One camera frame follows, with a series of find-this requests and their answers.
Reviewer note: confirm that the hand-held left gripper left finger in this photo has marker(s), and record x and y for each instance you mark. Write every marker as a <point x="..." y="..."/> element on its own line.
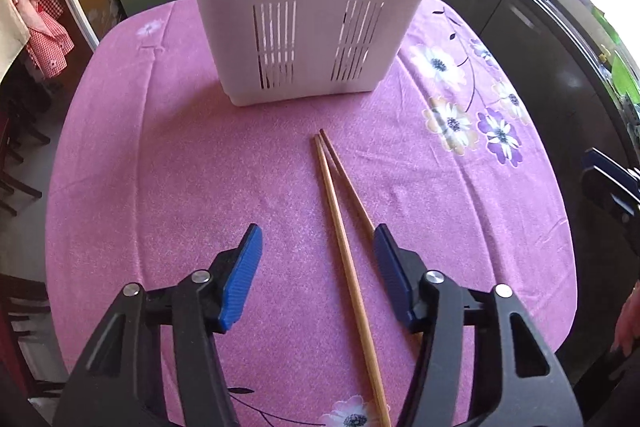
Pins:
<point x="242" y="277"/>

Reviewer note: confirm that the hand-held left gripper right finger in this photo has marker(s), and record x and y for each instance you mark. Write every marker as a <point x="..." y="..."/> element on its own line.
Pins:
<point x="395" y="277"/>

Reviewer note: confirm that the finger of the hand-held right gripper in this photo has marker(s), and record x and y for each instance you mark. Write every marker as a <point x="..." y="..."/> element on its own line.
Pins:
<point x="607" y="182"/>

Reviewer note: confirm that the wooden chopstick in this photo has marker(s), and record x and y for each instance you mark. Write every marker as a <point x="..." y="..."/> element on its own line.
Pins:
<point x="345" y="277"/>
<point x="345" y="179"/>

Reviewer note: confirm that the person's right hand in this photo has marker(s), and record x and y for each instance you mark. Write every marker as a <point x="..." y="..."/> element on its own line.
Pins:
<point x="627" y="322"/>

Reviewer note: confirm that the green dish rack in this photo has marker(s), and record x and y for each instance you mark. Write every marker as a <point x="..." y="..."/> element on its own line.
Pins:
<point x="620" y="67"/>

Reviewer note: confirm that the pink floral tablecloth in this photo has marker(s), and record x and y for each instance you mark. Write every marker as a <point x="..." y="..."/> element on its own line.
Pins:
<point x="175" y="167"/>

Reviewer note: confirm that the dark cabinets under sink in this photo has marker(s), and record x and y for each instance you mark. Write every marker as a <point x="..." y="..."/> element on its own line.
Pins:
<point x="525" y="22"/>

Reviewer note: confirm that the dark red wooden chair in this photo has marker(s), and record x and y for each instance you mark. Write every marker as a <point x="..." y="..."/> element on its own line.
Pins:
<point x="20" y="147"/>

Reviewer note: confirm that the red checked apron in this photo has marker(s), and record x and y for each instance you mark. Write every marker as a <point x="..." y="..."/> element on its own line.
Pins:
<point x="40" y="22"/>

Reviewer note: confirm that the white hanging cloth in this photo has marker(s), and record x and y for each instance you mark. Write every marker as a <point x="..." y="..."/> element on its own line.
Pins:
<point x="10" y="32"/>

